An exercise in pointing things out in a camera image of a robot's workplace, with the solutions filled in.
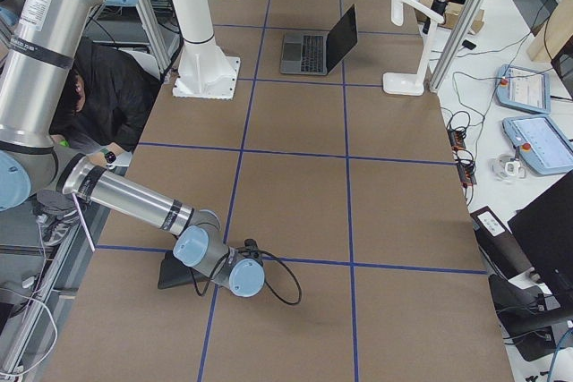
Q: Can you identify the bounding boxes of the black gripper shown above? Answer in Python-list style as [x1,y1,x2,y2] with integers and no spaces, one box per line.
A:
[241,238,262,264]

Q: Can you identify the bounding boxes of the black mouse pad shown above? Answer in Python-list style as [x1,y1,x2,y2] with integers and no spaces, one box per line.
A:
[158,250,207,290]

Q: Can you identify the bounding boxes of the silver laptop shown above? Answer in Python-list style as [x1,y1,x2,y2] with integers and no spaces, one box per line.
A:
[279,4,358,76]

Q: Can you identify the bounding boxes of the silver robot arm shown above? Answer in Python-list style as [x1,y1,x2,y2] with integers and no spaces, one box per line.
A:
[1,0,265,297]

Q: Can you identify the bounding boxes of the white desk lamp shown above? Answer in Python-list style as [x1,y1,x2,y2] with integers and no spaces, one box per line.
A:
[381,0,447,97]

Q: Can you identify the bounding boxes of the person in black jacket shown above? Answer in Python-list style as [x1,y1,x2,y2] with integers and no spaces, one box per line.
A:
[33,37,161,247]

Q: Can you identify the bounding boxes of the orange black power strip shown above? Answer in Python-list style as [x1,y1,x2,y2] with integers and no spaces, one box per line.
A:
[447,129,476,188]

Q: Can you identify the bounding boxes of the upper teach pendant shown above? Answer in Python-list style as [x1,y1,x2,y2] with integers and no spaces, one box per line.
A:
[496,64,551,114]

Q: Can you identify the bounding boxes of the teach pendant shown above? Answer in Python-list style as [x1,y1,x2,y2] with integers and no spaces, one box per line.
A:
[502,115,572,175]
[496,64,551,114]

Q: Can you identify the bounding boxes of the lower teach pendant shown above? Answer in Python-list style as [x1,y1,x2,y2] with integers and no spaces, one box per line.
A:
[502,115,572,175]

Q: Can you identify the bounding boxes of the black monitor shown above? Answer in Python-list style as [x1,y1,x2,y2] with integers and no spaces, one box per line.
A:
[509,173,572,295]

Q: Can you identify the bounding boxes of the aluminium frame post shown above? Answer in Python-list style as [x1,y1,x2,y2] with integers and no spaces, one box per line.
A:
[428,0,483,93]

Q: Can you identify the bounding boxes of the white pillar mount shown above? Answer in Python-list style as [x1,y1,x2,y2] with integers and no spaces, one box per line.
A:
[172,0,241,100]

